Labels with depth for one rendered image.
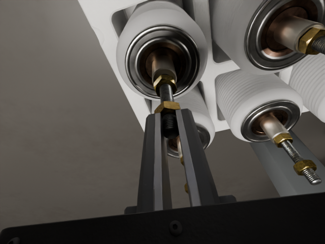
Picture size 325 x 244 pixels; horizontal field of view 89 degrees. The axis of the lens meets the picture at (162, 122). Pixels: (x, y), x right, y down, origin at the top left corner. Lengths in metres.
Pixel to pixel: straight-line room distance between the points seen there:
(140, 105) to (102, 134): 0.35
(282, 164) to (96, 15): 0.39
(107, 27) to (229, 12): 0.14
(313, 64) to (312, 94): 0.05
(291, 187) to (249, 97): 0.20
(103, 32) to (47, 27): 0.25
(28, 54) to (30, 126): 0.25
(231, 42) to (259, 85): 0.08
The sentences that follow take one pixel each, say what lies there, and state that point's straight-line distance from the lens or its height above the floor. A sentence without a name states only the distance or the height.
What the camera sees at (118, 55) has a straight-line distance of 0.18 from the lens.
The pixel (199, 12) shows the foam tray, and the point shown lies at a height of 0.18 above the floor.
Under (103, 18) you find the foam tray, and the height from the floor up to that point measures 0.18.
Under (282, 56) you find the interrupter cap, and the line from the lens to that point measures 0.21.
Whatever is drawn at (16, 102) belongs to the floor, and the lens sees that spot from 0.64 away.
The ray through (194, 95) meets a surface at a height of 0.20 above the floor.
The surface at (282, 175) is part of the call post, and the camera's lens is 0.39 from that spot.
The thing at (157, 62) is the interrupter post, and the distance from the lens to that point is 0.16.
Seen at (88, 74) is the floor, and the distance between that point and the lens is 0.49.
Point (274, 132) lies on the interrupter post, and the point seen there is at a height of 0.28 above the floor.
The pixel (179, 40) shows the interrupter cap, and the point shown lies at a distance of 0.17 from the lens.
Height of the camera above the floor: 0.41
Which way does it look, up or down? 49 degrees down
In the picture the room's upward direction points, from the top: 176 degrees clockwise
